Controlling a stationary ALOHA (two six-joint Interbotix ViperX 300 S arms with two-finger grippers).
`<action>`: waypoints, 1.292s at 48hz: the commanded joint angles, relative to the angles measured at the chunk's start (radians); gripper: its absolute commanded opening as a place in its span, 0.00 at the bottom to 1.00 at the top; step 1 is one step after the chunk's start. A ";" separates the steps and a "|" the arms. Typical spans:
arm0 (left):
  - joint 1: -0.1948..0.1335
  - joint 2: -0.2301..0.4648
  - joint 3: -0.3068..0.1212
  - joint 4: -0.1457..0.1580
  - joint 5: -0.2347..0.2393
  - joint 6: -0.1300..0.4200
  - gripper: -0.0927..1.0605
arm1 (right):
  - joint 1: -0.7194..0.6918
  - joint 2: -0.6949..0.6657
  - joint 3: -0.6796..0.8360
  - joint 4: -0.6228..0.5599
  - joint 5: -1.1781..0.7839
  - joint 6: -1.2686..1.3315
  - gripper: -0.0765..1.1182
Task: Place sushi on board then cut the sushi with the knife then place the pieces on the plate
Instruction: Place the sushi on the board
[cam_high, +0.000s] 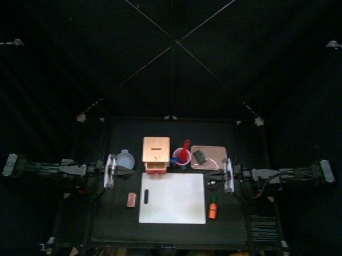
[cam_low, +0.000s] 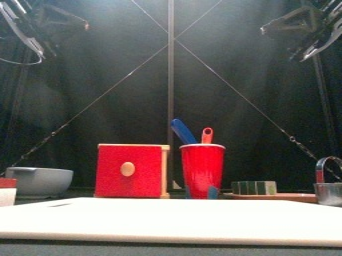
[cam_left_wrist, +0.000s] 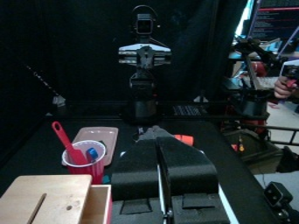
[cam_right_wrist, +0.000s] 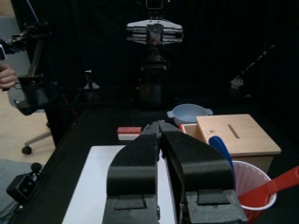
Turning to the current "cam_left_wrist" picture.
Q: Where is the black metal rail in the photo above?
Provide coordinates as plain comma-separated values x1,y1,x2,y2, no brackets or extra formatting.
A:
248,123,299,147

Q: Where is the red wooden slot box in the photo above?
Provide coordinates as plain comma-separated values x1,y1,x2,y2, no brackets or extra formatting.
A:
0,174,114,224

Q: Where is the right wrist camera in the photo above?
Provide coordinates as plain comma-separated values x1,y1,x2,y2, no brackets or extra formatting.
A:
134,13,154,35

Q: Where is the diagonal brace wire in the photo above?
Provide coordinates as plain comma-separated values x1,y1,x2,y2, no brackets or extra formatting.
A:
22,64,62,98

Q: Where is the blue toy knife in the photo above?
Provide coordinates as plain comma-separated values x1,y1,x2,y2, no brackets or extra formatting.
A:
85,147,98,163

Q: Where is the red toy spatula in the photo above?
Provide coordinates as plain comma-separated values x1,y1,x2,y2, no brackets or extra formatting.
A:
50,121,89,166

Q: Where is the black bag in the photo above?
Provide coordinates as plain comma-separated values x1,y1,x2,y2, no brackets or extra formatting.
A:
274,145,299,174

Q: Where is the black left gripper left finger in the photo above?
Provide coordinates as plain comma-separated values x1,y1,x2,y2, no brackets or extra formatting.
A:
109,127,165,224

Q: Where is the white leader arm handle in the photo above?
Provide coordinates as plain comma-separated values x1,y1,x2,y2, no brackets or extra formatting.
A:
280,59,299,88

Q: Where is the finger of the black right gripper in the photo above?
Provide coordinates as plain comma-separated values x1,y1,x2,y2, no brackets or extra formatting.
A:
144,45,154,70
134,45,145,70

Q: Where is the person's hand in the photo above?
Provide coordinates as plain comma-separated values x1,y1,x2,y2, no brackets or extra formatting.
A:
273,76,297,100

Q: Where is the computer monitor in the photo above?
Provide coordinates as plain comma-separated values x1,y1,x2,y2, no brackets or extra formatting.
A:
248,0,299,42

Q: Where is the black table-level camera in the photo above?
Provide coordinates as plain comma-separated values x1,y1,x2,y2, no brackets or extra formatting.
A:
262,181,294,207

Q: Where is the white wire clamp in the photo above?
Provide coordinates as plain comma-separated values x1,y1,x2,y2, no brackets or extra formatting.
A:
50,94,68,108

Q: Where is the red toy block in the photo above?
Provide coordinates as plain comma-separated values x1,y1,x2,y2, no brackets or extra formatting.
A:
172,134,194,147

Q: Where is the red plastic cup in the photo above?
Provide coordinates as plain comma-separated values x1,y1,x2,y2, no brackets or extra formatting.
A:
60,139,108,186

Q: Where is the white keyboard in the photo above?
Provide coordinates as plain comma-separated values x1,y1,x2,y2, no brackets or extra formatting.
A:
242,76,278,90

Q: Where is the black cloth curtain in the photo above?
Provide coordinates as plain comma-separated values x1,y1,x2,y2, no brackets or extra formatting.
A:
0,0,249,117

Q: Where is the pink rectangular plate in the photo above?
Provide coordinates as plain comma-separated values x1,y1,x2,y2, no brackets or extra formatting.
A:
70,126,120,166

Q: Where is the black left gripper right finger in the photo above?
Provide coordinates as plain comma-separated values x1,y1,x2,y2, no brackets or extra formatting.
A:
154,129,230,224

